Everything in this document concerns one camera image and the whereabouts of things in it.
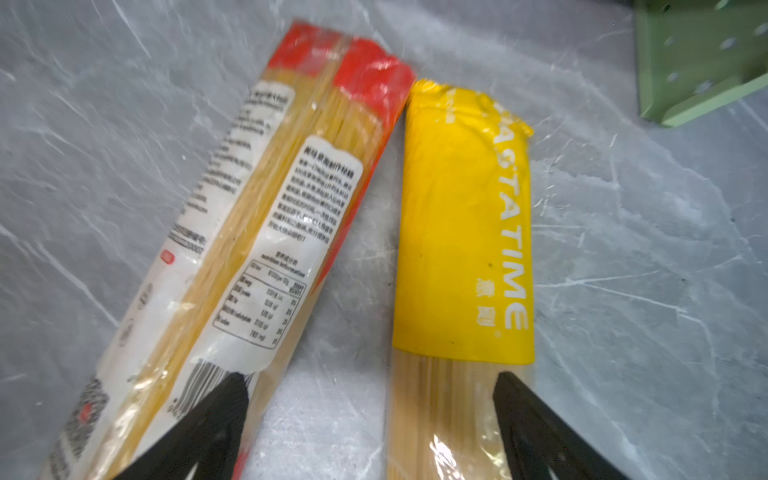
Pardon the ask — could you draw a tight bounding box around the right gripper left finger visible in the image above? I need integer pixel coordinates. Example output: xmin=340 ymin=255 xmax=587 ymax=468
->
xmin=116 ymin=373 xmax=249 ymax=480

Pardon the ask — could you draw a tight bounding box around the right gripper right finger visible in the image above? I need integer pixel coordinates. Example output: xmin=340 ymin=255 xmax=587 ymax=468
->
xmin=493 ymin=371 xmax=628 ymax=480

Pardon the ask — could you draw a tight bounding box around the yellow pasta bag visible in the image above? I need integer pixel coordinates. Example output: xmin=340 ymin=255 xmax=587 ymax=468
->
xmin=386 ymin=80 xmax=535 ymax=479

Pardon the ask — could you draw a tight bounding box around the red-ended clear spaghetti bag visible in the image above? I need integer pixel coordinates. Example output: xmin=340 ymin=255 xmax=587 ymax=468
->
xmin=41 ymin=21 xmax=415 ymax=479

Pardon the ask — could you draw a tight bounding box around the green metal two-tier shelf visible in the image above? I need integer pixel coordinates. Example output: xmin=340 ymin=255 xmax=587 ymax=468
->
xmin=633 ymin=0 xmax=767 ymax=128

